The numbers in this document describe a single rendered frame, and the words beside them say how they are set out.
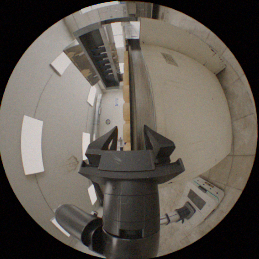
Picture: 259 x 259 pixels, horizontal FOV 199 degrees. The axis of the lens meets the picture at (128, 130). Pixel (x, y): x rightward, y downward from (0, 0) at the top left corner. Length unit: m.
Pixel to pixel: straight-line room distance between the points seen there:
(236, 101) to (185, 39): 0.64
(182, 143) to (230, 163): 0.80
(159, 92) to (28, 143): 2.17
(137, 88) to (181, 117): 0.16
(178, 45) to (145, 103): 0.50
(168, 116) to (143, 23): 0.48
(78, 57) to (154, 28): 0.53
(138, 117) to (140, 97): 0.06
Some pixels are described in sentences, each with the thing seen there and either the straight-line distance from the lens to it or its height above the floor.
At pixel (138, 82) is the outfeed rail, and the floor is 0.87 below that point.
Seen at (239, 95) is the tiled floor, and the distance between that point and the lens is 0.94.
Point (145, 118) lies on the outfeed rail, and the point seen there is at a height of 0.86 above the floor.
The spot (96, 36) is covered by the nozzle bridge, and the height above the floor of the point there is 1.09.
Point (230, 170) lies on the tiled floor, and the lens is 0.99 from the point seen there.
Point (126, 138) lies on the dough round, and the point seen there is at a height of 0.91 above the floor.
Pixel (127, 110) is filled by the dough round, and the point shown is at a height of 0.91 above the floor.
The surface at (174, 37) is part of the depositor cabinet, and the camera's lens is 0.58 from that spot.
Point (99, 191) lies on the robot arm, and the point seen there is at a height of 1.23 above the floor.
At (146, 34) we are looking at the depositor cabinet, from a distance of 0.53.
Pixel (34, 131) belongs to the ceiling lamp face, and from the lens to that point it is 2.12.
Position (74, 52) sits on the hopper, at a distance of 0.68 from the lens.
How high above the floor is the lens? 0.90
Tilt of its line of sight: 3 degrees up
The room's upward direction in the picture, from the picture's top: 91 degrees counter-clockwise
